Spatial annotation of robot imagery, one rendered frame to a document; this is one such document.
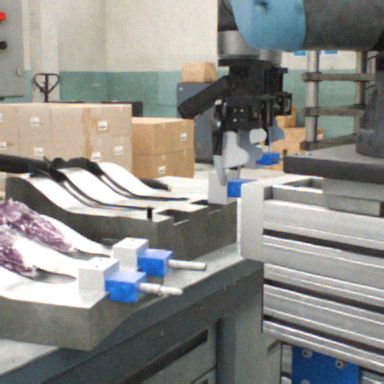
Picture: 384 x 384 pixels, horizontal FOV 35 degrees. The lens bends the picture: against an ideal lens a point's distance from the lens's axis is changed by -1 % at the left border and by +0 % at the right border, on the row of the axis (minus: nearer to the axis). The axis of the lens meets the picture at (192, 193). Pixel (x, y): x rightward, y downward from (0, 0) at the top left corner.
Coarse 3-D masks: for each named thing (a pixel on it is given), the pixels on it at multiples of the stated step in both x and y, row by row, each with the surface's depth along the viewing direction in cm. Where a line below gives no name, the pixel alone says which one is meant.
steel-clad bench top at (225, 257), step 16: (176, 192) 176; (192, 192) 176; (240, 208) 153; (208, 256) 111; (224, 256) 111; (176, 272) 101; (192, 272) 101; (208, 272) 101; (144, 304) 87; (0, 352) 71; (16, 352) 71; (32, 352) 71; (48, 352) 72; (0, 368) 67; (16, 368) 68
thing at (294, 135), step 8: (280, 120) 775; (288, 120) 778; (288, 128) 772; (296, 128) 765; (304, 128) 778; (320, 128) 768; (288, 136) 774; (296, 136) 768; (304, 136) 761; (320, 136) 767; (280, 144) 782; (288, 144) 775; (296, 144) 769; (280, 152) 781; (288, 152) 777; (296, 152) 769; (264, 168) 800; (272, 168) 792; (280, 168) 785
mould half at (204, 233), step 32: (32, 192) 115; (64, 192) 116; (96, 192) 121; (160, 192) 129; (64, 224) 111; (96, 224) 106; (128, 224) 102; (160, 224) 99; (192, 224) 107; (224, 224) 117; (192, 256) 108
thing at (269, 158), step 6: (264, 150) 149; (264, 156) 145; (270, 156) 145; (276, 156) 146; (252, 162) 148; (258, 162) 147; (264, 162) 145; (270, 162) 145; (276, 162) 146; (282, 162) 143; (252, 168) 148; (258, 168) 148
